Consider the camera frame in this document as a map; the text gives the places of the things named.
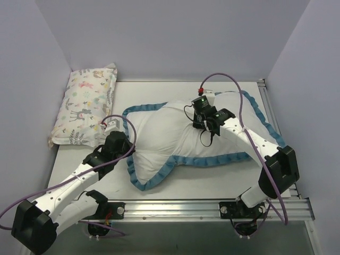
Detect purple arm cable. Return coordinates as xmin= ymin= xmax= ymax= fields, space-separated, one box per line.
xmin=0 ymin=114 xmax=137 ymax=237
xmin=198 ymin=73 xmax=290 ymax=226

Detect blue houndstooth pillowcase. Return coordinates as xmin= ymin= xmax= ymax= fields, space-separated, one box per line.
xmin=122 ymin=90 xmax=286 ymax=191

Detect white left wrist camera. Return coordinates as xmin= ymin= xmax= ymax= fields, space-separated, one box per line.
xmin=105 ymin=118 xmax=120 ymax=134

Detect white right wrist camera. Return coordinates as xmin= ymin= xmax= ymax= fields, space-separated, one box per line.
xmin=199 ymin=88 xmax=215 ymax=105

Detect animal print pillow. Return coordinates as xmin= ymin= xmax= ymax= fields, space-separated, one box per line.
xmin=48 ymin=63 xmax=117 ymax=148

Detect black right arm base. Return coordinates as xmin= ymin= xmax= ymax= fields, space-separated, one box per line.
xmin=219 ymin=200 xmax=269 ymax=240

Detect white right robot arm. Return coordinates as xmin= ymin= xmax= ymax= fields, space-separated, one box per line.
xmin=192 ymin=96 xmax=300 ymax=217

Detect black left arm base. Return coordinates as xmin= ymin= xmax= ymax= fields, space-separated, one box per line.
xmin=86 ymin=202 xmax=125 ymax=238

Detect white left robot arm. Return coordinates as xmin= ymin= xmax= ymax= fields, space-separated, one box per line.
xmin=11 ymin=131 xmax=135 ymax=254

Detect aluminium front rail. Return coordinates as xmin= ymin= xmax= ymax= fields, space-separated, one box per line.
xmin=61 ymin=199 xmax=316 ymax=221

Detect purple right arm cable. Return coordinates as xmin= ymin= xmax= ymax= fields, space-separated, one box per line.
xmin=198 ymin=73 xmax=290 ymax=226

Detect aluminium right side rail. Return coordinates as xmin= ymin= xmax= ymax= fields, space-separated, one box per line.
xmin=256 ymin=78 xmax=316 ymax=221

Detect aluminium rail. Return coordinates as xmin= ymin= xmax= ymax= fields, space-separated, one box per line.
xmin=256 ymin=78 xmax=316 ymax=221
xmin=61 ymin=199 xmax=316 ymax=221

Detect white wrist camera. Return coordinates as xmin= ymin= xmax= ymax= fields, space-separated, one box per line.
xmin=199 ymin=88 xmax=215 ymax=105
xmin=105 ymin=118 xmax=120 ymax=134

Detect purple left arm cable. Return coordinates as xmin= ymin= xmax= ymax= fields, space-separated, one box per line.
xmin=0 ymin=114 xmax=137 ymax=237

